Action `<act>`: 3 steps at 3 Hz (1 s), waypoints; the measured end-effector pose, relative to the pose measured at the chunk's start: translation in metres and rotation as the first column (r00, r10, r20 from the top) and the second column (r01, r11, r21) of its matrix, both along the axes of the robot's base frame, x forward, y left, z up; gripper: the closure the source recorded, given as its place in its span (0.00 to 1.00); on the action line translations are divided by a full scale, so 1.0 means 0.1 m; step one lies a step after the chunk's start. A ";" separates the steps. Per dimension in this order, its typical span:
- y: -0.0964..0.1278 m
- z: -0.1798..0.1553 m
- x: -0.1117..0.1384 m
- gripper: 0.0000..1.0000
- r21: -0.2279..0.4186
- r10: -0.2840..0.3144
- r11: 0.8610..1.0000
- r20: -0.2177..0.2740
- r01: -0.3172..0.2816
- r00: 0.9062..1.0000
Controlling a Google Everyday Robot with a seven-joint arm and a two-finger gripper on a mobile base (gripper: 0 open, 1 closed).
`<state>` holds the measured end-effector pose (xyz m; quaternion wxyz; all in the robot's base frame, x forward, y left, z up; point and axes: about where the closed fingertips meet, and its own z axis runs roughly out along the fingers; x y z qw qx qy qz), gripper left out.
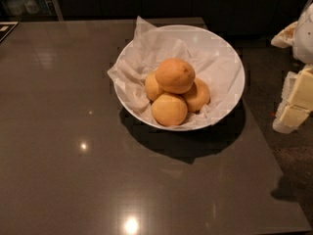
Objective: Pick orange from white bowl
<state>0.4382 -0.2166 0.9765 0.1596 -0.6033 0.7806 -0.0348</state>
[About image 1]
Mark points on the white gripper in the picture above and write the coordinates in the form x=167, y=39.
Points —
x=303, y=38

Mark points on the orange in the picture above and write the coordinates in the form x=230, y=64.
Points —
x=197, y=96
x=153, y=91
x=175, y=75
x=169, y=109

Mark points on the white bowl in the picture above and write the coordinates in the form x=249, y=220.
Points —
x=225, y=59

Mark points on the white crumpled paper liner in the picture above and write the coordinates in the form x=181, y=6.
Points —
x=143, y=59

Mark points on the clear plastic containers on shelf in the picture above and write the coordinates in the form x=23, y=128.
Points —
x=18, y=8

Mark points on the black and white mat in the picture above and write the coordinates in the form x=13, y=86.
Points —
x=6, y=28

